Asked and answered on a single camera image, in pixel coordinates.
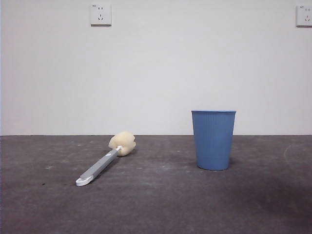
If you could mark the white wall socket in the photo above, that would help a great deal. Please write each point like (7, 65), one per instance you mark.
(304, 15)
(101, 14)

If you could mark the blue ribbed plastic cup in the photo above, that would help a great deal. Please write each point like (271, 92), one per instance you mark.
(213, 141)

